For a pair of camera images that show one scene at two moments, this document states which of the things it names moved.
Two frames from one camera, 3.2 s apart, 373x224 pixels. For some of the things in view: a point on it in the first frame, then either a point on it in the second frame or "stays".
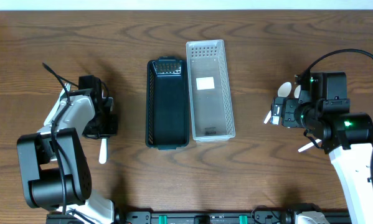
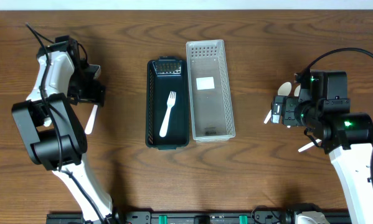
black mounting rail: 193,217 stays
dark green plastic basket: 167,103 stays
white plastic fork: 103,155 → 170,101
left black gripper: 103,130 → 96,94
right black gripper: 278,108 stays
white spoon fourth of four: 309,145 stays
